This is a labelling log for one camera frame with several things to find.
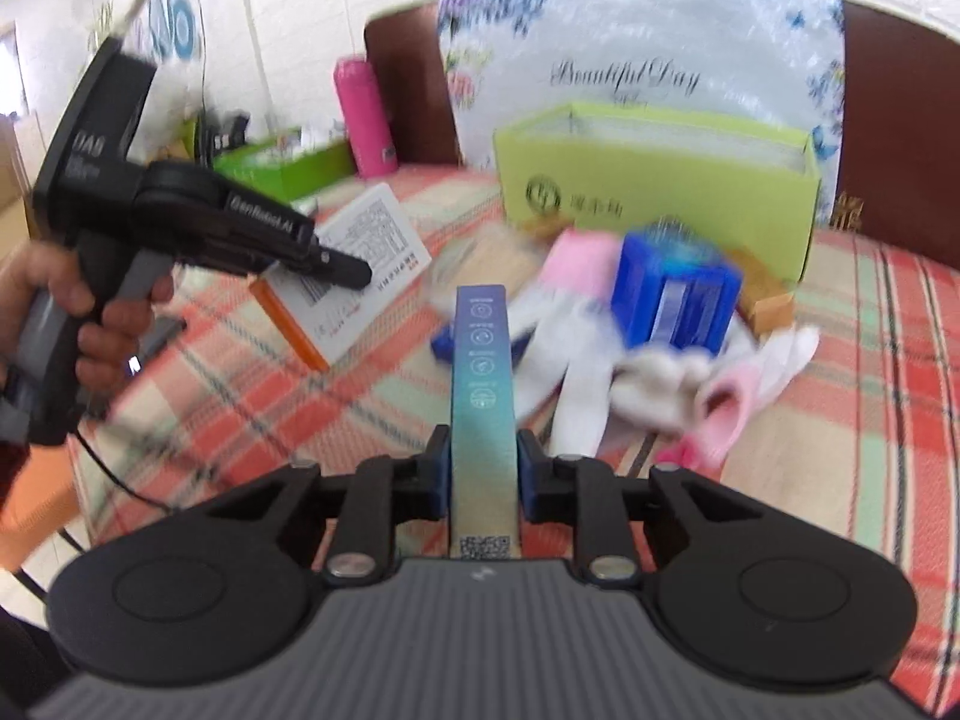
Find blue wall sticker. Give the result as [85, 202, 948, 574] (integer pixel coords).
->
[129, 0, 200, 62]

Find person's left hand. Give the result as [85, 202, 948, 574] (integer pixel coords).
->
[0, 243, 155, 400]

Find black cable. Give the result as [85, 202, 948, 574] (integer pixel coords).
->
[69, 429, 188, 503]

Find pink bottle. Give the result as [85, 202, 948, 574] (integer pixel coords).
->
[333, 55, 400, 181]

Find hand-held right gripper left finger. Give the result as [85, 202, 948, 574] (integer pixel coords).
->
[196, 426, 452, 586]

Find black charger device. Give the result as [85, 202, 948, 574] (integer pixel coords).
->
[198, 111, 253, 157]

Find teal gradient toothpaste box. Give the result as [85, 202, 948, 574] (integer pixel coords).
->
[448, 283, 523, 563]

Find brown board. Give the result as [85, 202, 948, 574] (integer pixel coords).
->
[363, 0, 960, 272]

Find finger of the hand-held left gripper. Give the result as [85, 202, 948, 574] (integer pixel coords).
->
[277, 228, 374, 290]

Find lime green cardboard box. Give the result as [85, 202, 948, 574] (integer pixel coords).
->
[491, 100, 823, 283]

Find floral printed board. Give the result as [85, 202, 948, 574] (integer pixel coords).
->
[436, 0, 845, 175]

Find white box with orange side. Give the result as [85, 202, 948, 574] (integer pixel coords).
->
[250, 181, 434, 373]

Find plaid tablecloth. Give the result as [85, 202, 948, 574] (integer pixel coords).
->
[66, 163, 960, 720]

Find small green box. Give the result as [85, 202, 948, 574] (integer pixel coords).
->
[213, 133, 358, 202]

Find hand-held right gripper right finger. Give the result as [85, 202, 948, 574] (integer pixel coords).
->
[516, 429, 766, 586]

